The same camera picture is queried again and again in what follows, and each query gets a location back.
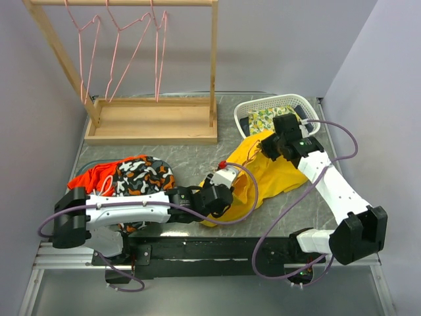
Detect yellow shorts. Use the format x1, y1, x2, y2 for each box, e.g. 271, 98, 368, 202
210, 130, 307, 222

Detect pink wire hanger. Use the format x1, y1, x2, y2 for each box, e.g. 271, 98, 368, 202
241, 140, 261, 167
105, 1, 153, 103
64, 0, 101, 105
150, 0, 168, 103

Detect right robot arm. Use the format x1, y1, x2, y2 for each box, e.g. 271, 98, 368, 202
259, 114, 388, 265

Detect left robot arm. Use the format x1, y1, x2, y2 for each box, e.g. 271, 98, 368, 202
51, 172, 236, 265

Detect camouflage print shorts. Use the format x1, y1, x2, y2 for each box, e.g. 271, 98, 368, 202
111, 155, 176, 233

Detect orange shorts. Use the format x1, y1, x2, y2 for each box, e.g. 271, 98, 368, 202
67, 155, 146, 196

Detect wooden hanger rack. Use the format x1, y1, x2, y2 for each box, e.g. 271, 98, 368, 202
24, 1, 218, 145

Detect lemon print cloth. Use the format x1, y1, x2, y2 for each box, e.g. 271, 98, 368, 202
248, 105, 301, 135

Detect dark navy folded cloth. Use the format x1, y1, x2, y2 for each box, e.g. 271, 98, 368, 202
239, 105, 308, 136

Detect white perforated plastic basket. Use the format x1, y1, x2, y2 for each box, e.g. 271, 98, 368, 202
234, 93, 319, 139

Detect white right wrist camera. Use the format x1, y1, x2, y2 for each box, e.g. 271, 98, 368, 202
299, 119, 313, 138

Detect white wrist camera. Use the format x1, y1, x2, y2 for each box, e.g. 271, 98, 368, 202
299, 119, 313, 138
210, 161, 239, 188

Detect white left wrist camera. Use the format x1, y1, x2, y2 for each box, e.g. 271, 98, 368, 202
210, 161, 239, 188

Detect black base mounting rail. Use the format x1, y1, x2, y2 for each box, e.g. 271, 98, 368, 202
107, 236, 319, 280

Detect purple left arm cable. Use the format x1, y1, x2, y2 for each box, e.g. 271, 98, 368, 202
37, 161, 260, 293

